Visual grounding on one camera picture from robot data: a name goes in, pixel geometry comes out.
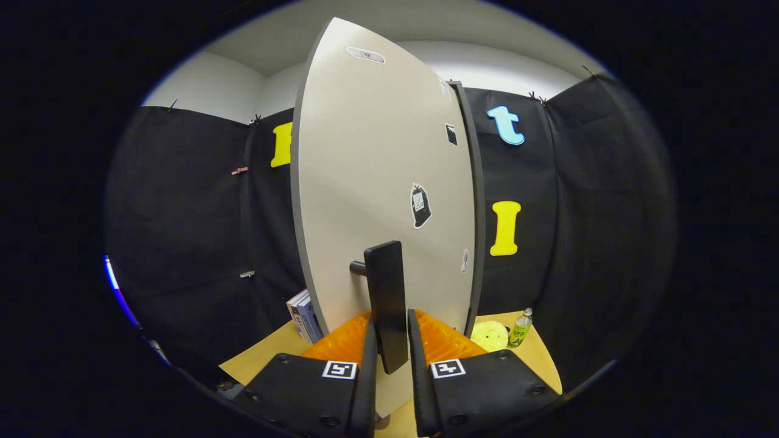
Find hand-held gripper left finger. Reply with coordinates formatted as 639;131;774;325
234;310;379;438

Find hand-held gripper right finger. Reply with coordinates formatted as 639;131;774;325
407;308;562;438

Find black door handle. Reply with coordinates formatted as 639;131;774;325
350;240;410;375

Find pale yellow round disc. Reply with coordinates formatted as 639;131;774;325
470;321;509;353

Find blue book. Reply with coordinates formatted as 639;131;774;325
299;298;324;345

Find green plastic bottle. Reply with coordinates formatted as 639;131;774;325
507;308;534;349

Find black backdrop cloth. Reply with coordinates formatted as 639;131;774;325
103;73;679;390

